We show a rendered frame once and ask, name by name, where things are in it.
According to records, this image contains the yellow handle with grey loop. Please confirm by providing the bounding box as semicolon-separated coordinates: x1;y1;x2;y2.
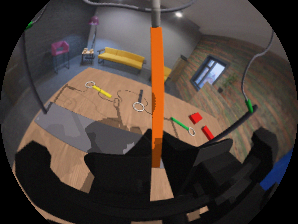
85;81;112;99

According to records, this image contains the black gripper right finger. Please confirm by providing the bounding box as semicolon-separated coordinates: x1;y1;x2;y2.
161;131;233;197

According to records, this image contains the orange handle with grey ring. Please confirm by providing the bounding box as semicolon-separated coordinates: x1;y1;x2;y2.
150;0;165;168

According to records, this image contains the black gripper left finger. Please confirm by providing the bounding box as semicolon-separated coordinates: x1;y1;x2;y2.
84;129;152;201

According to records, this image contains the red rectangular block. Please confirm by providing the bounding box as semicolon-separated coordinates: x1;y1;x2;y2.
189;112;202;125
202;125;213;140

